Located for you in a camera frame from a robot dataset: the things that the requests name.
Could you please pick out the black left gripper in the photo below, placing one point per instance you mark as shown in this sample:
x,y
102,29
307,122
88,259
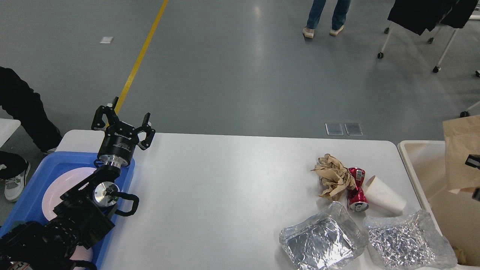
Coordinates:
x,y
119,141

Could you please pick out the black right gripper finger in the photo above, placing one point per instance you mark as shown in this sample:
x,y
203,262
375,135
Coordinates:
x,y
473,161
476,194

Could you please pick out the brown paper bag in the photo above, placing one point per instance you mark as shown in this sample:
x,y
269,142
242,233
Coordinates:
x,y
462,138

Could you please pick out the clear plastic wrap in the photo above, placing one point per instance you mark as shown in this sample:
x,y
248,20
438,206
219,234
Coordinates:
x,y
408,242

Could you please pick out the pink plate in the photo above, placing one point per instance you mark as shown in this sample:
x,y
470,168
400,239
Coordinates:
x,y
59,186

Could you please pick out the pink mug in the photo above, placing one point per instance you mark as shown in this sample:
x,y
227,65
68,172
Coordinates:
x,y
81,253

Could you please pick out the brown paper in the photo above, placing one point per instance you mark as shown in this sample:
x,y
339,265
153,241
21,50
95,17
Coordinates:
x,y
334,176

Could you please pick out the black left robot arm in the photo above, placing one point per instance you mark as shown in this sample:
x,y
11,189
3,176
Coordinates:
x,y
83,216

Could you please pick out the beige plastic bin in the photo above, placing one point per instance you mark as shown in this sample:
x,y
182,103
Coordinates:
x,y
456,215

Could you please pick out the white paper cup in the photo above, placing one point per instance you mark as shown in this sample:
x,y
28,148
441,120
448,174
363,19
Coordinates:
x,y
380,194

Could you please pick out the crushed red soda can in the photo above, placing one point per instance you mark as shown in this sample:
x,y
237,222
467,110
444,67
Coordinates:
x,y
357,201

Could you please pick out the white side table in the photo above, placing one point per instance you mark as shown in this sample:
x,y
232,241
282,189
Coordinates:
x,y
7,128

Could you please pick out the right clear floor plate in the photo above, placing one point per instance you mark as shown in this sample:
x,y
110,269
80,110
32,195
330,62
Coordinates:
x,y
353,129

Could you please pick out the clear floor plate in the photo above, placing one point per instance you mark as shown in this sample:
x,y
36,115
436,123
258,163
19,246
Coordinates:
x,y
334,129
353,129

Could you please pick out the blue plastic tray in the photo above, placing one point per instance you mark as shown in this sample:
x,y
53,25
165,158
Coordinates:
x,y
28,208

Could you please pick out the left clear floor plate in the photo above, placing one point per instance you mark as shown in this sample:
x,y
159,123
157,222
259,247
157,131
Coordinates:
x,y
334,129

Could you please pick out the crumpled aluminium foil tray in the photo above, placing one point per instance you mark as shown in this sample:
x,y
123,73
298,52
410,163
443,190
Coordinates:
x,y
328,240

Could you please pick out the rack with black clothes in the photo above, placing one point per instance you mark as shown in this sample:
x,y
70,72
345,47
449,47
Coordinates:
x,y
420,15

